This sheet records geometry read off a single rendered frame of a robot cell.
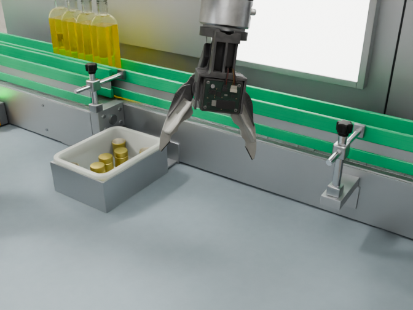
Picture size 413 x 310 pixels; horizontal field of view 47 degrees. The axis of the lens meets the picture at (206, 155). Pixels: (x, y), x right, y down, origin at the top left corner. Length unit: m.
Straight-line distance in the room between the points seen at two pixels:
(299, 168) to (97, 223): 0.46
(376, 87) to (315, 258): 0.44
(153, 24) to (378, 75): 0.63
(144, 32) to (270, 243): 0.75
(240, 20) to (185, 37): 0.67
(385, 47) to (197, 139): 0.48
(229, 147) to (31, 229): 0.48
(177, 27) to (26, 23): 0.72
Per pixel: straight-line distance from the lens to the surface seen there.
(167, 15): 1.37
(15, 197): 1.20
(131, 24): 1.47
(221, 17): 0.69
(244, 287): 0.88
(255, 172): 1.13
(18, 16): 1.93
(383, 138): 0.99
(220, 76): 0.68
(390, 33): 1.14
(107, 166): 1.17
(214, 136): 1.15
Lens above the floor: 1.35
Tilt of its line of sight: 28 degrees down
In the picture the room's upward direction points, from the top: straight up
